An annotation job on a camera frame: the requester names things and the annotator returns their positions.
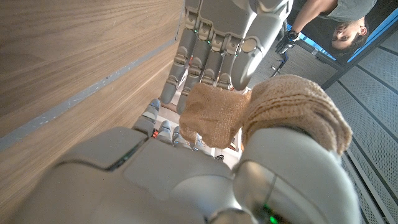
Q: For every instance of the black gloved person hand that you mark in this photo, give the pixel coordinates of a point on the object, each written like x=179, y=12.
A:
x=284, y=45

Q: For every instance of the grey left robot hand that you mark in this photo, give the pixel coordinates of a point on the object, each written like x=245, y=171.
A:
x=224, y=18

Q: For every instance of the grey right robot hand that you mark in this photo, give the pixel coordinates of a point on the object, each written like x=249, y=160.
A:
x=174, y=186

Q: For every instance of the bare person forearm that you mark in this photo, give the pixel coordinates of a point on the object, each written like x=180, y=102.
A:
x=311, y=14

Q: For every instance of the black wrist watch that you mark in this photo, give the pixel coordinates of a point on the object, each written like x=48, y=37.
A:
x=293, y=35

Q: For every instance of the dark haired person head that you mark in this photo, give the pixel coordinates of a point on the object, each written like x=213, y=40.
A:
x=349, y=37

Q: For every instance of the grey t-shirt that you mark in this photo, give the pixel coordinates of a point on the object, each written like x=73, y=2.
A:
x=351, y=9

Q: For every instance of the person in grey shirt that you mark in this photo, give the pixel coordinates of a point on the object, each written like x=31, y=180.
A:
x=376, y=37

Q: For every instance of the grey tape strip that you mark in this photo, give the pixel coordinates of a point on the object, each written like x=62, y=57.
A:
x=77, y=98

